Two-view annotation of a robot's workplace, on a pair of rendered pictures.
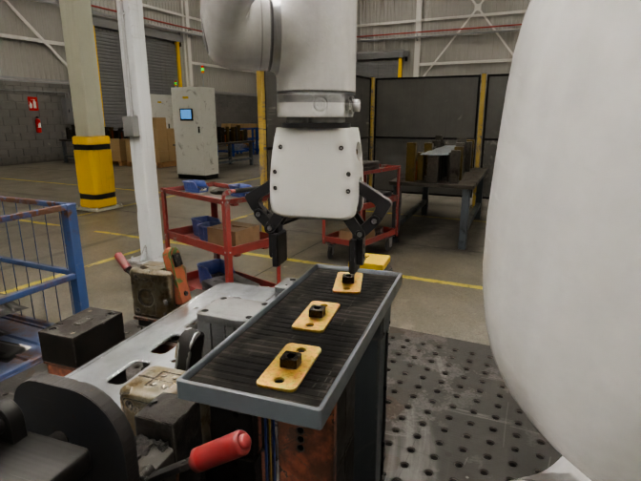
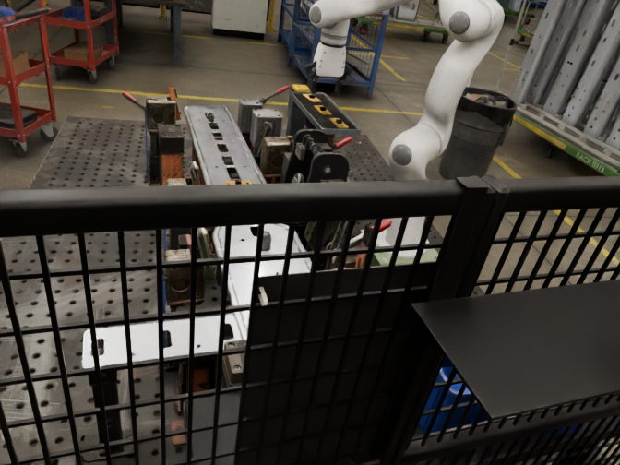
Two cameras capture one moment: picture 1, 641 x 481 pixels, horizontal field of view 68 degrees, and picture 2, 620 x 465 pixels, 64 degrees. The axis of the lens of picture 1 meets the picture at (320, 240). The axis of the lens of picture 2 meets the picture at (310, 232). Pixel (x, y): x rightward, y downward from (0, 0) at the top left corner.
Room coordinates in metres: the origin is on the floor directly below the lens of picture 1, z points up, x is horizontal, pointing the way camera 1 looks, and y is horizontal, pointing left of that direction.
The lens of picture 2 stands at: (-0.73, 1.14, 1.72)
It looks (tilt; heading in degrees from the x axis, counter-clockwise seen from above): 32 degrees down; 317
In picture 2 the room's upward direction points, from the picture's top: 10 degrees clockwise
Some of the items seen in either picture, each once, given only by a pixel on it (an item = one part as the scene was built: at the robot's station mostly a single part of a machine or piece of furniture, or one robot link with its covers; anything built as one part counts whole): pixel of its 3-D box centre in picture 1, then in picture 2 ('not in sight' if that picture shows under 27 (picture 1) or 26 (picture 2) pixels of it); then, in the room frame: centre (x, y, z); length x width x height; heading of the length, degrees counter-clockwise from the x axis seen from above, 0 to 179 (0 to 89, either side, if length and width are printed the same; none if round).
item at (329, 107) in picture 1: (318, 108); (334, 38); (0.53, 0.00, 1.40); 0.09 x 0.08 x 0.03; 74
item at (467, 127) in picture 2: not in sight; (472, 137); (1.42, -2.51, 0.36); 0.54 x 0.50 x 0.73; 64
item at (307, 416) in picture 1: (318, 319); (322, 111); (0.53, 0.00, 1.16); 0.37 x 0.14 x 0.02; 161
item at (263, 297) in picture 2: not in sight; (347, 383); (-0.50, 0.83, 1.30); 0.23 x 0.02 x 0.31; 71
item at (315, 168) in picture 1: (316, 166); (330, 58); (0.53, 0.00, 1.34); 0.10 x 0.07 x 0.11; 74
